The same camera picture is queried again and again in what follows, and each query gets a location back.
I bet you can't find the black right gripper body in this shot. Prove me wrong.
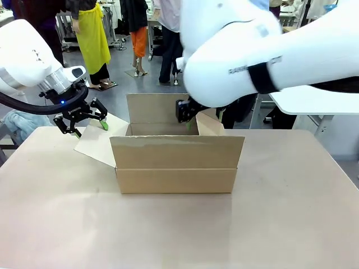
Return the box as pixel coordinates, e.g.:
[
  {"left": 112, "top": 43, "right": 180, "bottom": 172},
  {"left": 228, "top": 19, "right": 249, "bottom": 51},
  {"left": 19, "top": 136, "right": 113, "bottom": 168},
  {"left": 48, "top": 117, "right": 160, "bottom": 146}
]
[{"left": 175, "top": 96, "right": 203, "bottom": 124}]

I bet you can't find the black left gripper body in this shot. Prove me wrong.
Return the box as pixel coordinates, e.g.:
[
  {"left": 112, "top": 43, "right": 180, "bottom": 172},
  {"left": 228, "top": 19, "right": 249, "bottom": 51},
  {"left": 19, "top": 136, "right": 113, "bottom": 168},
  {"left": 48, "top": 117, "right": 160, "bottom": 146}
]
[{"left": 57, "top": 96, "right": 95, "bottom": 122}]

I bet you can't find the open brown cardboard box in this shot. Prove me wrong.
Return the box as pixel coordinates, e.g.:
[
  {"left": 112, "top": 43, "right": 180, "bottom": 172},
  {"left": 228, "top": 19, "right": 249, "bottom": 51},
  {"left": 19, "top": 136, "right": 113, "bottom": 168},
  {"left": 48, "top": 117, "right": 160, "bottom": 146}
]
[{"left": 73, "top": 93, "right": 246, "bottom": 194}]

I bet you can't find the light blue towel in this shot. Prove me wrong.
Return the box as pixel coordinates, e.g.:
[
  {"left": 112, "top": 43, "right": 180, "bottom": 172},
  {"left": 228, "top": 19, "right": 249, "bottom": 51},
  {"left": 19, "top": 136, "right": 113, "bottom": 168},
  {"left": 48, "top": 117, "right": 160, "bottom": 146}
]
[{"left": 2, "top": 110, "right": 54, "bottom": 141}]

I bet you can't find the mannequin in yellow apron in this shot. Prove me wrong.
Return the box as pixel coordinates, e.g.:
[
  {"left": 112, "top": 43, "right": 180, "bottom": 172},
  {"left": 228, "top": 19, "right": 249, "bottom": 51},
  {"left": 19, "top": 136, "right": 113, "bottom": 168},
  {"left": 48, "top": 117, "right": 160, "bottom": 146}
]
[{"left": 66, "top": 0, "right": 118, "bottom": 91}]

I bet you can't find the person in light shirt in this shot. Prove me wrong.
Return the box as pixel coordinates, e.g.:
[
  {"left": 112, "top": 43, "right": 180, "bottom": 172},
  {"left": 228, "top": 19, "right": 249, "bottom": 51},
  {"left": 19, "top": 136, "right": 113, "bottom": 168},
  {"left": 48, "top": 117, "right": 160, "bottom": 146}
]
[{"left": 153, "top": 0, "right": 185, "bottom": 85}]

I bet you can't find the grey metal cart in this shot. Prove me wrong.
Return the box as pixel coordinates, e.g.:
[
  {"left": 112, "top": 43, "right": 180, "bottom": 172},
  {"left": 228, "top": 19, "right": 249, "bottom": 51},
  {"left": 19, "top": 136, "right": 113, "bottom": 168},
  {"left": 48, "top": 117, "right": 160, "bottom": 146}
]
[{"left": 55, "top": 13, "right": 79, "bottom": 53}]

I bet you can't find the mannequin in orange pants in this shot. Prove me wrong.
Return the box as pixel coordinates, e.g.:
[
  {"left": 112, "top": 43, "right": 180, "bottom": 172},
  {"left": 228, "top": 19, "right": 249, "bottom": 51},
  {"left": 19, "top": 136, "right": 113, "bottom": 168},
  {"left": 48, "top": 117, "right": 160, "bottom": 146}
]
[{"left": 119, "top": 0, "right": 149, "bottom": 77}]

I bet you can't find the white background workbench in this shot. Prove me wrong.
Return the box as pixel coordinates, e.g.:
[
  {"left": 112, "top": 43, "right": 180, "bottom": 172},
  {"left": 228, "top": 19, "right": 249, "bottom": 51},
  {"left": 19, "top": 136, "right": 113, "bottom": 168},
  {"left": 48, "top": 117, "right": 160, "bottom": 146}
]
[{"left": 146, "top": 11, "right": 164, "bottom": 61}]

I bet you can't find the white side table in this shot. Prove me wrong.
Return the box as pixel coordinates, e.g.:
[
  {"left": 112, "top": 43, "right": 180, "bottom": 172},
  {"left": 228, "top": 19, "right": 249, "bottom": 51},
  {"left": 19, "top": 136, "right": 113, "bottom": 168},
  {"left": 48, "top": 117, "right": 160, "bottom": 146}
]
[{"left": 249, "top": 85, "right": 359, "bottom": 133}]

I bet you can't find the person in dark clothes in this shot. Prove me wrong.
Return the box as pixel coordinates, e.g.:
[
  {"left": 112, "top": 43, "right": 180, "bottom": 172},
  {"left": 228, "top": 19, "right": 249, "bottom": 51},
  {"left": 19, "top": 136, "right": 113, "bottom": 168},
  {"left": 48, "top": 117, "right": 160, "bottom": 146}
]
[{"left": 11, "top": 0, "right": 71, "bottom": 68}]

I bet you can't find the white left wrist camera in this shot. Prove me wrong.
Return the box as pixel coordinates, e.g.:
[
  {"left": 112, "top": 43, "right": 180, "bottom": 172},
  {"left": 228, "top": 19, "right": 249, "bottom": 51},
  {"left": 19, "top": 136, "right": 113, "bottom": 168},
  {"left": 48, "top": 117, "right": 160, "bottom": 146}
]
[{"left": 63, "top": 66, "right": 86, "bottom": 82}]

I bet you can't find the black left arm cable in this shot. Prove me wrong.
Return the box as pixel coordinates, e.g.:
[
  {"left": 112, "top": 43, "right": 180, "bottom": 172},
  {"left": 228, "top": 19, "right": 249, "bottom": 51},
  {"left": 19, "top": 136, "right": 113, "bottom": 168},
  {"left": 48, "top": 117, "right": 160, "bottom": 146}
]
[{"left": 0, "top": 83, "right": 89, "bottom": 115}]

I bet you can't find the black strap on right arm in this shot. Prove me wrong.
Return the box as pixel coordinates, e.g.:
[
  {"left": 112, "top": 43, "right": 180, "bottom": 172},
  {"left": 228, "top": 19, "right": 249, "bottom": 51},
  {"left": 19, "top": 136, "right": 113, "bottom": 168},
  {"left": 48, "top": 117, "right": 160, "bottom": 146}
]
[{"left": 247, "top": 62, "right": 282, "bottom": 95}]

